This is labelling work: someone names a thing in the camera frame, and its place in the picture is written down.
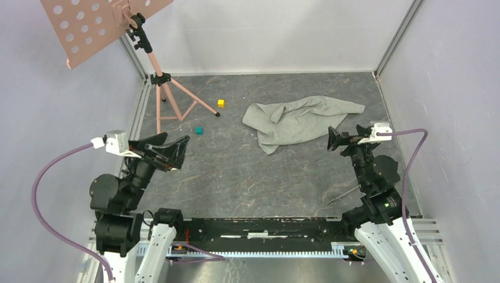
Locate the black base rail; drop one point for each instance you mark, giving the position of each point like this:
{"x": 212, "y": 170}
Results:
{"x": 264, "y": 234}

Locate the pink music stand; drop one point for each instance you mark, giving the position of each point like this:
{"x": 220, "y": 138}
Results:
{"x": 86, "y": 27}

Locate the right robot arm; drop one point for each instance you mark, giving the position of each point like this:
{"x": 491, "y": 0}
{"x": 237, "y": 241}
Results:
{"x": 382, "y": 223}

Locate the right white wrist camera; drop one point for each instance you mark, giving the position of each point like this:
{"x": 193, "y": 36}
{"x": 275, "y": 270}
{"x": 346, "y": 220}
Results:
{"x": 377, "y": 133}

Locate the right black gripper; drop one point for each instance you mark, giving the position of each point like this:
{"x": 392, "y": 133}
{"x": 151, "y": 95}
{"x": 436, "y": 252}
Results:
{"x": 334, "y": 137}

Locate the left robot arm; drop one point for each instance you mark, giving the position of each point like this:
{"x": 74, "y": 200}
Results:
{"x": 115, "y": 199}

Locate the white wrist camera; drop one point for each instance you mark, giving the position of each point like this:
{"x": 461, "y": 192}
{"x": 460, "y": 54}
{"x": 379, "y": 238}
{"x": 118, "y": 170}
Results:
{"x": 114, "y": 142}
{"x": 377, "y": 133}

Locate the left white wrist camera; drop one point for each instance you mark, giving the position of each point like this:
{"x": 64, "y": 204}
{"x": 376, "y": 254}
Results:
{"x": 114, "y": 142}

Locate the grey cloth napkin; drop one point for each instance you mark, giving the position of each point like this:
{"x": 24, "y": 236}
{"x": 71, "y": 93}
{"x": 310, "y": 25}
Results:
{"x": 296, "y": 122}

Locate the silver spoon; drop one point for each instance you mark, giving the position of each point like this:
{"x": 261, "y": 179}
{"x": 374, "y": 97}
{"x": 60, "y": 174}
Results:
{"x": 342, "y": 195}

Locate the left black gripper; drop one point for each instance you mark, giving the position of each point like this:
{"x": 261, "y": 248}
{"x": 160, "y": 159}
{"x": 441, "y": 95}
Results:
{"x": 150, "y": 147}

